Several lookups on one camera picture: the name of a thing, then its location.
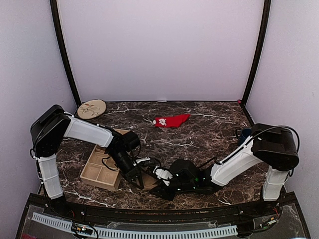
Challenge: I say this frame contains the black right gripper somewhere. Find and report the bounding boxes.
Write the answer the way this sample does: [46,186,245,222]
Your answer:
[149,177,196,202]

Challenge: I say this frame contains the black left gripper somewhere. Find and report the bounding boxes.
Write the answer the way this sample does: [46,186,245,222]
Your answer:
[108,149,144,189]

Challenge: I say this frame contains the tan ribbed sock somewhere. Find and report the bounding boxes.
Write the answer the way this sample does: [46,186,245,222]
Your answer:
[142,172,161,190]

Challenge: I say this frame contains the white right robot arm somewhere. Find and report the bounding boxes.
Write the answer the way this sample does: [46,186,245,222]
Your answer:
[150,123,300,216]

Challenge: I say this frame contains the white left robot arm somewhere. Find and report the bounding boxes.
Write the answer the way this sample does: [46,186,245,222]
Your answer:
[30,105,144,217]

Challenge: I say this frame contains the wooden compartment tray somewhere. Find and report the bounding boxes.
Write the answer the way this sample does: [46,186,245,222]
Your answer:
[79,128,130,191]

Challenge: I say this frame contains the red patterned sock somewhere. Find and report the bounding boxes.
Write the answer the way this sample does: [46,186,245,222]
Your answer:
[153,114,190,127]

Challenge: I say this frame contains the small green circuit board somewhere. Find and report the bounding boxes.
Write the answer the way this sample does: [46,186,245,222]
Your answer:
[71,224,93,235]

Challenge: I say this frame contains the dark blue mug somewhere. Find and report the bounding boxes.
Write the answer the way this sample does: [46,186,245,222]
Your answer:
[235,128,252,146]

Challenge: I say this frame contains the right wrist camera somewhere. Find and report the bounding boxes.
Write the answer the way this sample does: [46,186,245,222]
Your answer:
[153,159,200,186]

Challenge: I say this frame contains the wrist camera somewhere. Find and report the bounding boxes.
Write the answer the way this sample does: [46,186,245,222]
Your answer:
[123,131,155,167]
[153,159,200,186]

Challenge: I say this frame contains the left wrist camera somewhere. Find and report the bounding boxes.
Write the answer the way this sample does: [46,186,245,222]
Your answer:
[123,131,155,167]

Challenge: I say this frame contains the white slotted cable duct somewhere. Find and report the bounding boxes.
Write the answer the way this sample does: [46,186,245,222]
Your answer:
[31,212,238,239]

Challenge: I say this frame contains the black front rail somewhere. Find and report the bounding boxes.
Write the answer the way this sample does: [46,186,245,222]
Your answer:
[24,191,297,225]

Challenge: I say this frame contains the left black frame post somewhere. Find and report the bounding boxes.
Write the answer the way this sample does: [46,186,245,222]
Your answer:
[49,0,82,107]

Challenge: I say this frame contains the black frame post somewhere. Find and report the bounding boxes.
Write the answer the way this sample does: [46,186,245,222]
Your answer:
[49,0,82,107]
[243,0,272,108]

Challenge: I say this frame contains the right black frame post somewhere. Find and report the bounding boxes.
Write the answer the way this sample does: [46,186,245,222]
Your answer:
[243,0,272,108]

